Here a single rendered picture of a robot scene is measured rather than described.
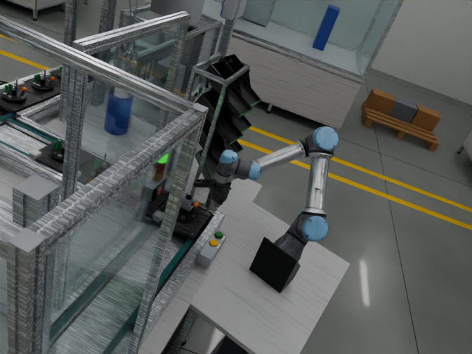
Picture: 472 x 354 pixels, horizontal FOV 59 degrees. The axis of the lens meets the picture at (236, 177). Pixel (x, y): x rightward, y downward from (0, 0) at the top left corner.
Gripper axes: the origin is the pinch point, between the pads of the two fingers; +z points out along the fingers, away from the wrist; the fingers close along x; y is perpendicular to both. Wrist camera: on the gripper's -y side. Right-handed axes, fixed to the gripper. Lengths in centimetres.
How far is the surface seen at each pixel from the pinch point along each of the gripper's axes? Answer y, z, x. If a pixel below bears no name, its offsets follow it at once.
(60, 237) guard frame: 11, -90, -129
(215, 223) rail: 5.7, 11.4, 6.7
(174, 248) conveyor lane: -5.0, 15.8, -18.9
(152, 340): 10, 21, -64
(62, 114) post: -120, 17, 43
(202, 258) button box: 9.9, 13.5, -19.0
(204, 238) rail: 5.0, 12.1, -7.3
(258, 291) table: 40.9, 21.5, -13.4
